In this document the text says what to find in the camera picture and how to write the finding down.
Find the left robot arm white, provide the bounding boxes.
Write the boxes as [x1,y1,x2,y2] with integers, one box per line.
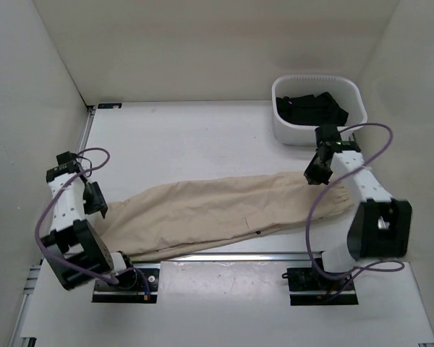
[35,152,138,291]

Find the aluminium front rail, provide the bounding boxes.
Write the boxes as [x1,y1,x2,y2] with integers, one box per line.
[21,252,352,301]

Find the beige trousers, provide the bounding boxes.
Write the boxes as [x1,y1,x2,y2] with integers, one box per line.
[95,171,354,261]

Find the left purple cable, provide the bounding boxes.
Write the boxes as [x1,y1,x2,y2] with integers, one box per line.
[34,147,149,304]

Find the black trousers in basket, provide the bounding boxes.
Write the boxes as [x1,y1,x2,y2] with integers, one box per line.
[276,92,349,127]

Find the dark corner sticker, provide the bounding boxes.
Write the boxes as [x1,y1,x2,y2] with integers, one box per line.
[97,103,122,109]

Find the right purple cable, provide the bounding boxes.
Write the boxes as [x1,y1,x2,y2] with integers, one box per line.
[305,122,406,301]

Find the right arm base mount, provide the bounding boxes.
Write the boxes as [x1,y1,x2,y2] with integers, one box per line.
[281,267,359,307]

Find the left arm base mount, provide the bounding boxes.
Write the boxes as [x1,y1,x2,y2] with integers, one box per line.
[92,263,161,304]

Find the purple cable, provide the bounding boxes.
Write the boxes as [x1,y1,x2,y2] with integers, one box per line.
[34,147,149,304]
[305,122,406,301]

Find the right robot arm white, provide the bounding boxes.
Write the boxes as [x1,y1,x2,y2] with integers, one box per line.
[304,124,412,289]

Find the white plastic basket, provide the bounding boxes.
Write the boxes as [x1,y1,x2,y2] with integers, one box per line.
[271,74,367,147]

